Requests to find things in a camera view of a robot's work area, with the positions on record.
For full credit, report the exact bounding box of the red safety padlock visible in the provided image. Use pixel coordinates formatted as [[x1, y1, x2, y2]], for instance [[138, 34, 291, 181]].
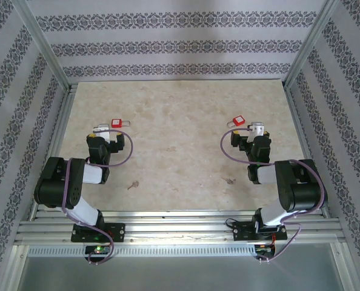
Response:
[[111, 118, 132, 129], [226, 115, 245, 129]]

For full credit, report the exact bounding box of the small circuit board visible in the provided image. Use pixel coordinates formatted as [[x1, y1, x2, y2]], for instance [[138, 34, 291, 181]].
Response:
[[85, 245, 112, 258], [255, 244, 276, 257]]

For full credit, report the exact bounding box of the grey metal sheet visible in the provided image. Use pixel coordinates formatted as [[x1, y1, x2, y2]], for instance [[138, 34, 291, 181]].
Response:
[[16, 256, 346, 291]]

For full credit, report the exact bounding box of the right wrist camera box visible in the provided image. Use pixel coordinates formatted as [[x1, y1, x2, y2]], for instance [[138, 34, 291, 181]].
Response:
[[248, 121, 265, 142]]

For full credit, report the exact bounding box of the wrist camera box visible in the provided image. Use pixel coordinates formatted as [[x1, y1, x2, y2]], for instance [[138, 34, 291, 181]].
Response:
[[248, 121, 265, 142], [91, 123, 112, 142]]

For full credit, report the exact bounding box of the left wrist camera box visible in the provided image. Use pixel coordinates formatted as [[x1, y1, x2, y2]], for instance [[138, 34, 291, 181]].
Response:
[[91, 123, 112, 142]]

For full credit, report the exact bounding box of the purple cable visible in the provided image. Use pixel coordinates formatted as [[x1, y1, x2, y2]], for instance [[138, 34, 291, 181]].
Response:
[[61, 129, 135, 265], [221, 127, 325, 264]]

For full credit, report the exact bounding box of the aluminium side rail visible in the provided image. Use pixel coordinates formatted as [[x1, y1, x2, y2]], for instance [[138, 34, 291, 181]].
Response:
[[284, 84, 331, 218], [30, 84, 78, 221]]

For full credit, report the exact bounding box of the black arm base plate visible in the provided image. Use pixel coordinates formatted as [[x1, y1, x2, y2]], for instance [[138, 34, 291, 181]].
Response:
[[72, 222, 126, 243], [232, 220, 287, 243]]

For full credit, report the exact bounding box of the aluminium frame post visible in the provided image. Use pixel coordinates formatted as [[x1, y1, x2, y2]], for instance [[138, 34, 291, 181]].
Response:
[[13, 0, 72, 92], [284, 0, 344, 90]]

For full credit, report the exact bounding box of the aluminium mounting rail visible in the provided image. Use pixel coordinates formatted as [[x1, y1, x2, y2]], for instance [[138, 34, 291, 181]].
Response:
[[15, 209, 347, 246]]

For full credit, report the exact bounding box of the perforated metal cable duct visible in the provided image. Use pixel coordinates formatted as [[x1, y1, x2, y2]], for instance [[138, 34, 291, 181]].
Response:
[[27, 244, 258, 257]]

